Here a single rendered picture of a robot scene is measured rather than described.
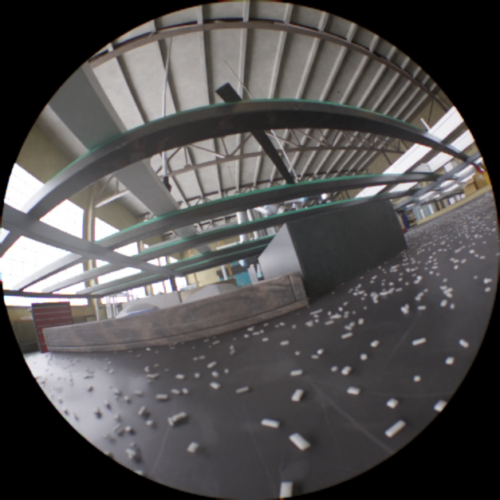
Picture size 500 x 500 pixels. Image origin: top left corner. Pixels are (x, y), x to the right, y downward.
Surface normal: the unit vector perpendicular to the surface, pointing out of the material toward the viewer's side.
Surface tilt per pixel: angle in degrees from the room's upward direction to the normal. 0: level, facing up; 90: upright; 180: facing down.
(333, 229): 90
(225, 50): 180
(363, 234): 90
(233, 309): 90
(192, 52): 180
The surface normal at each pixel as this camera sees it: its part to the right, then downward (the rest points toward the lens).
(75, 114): 0.29, 0.94
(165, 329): 0.08, -0.21
